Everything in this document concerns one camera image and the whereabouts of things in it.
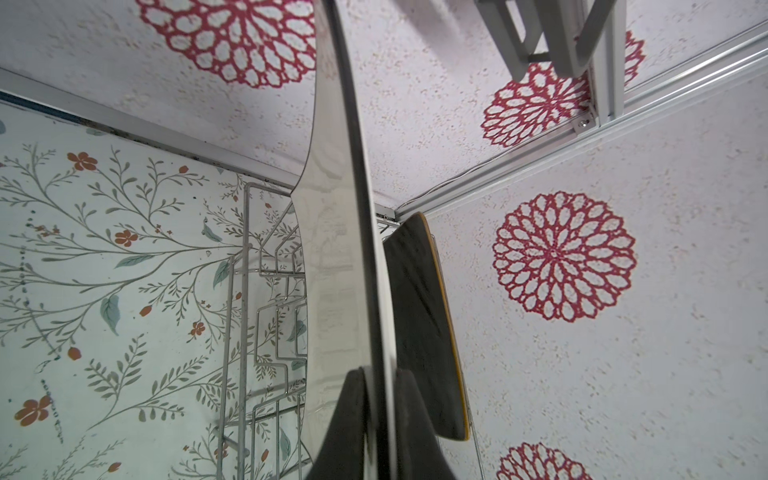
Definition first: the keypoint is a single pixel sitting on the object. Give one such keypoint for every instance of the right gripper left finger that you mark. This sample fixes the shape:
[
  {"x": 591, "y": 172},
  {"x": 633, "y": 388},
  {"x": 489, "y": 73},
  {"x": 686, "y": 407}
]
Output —
[{"x": 342, "y": 455}]

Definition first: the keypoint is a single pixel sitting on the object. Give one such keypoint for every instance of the grey wall shelf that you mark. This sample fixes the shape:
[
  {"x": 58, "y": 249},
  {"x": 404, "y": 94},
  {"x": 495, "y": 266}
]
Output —
[{"x": 574, "y": 37}]

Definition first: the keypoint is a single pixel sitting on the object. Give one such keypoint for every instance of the white plate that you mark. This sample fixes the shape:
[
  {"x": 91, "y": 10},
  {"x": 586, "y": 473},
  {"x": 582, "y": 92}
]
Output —
[{"x": 348, "y": 299}]

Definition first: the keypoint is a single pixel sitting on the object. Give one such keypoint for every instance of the dark round plate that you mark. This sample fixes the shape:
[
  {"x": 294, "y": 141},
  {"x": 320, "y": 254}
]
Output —
[{"x": 425, "y": 338}]

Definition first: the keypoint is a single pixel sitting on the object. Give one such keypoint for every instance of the wire dish rack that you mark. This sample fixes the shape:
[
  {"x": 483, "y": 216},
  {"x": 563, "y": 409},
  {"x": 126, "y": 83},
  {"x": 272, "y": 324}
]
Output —
[{"x": 263, "y": 378}]

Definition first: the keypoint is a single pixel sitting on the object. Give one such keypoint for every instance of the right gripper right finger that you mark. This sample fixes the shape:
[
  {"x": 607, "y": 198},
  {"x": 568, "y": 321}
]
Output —
[{"x": 418, "y": 451}]

